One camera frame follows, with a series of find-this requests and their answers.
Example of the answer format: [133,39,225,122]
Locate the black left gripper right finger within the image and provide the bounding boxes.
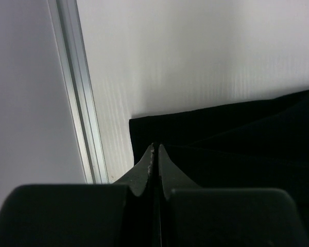
[158,145,309,246]

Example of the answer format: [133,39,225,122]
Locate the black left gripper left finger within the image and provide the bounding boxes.
[0,145,155,246]

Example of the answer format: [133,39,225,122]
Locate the black t-shirt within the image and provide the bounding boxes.
[128,88,309,222]

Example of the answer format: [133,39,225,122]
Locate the aluminium side frame rail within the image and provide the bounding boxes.
[48,1,109,184]

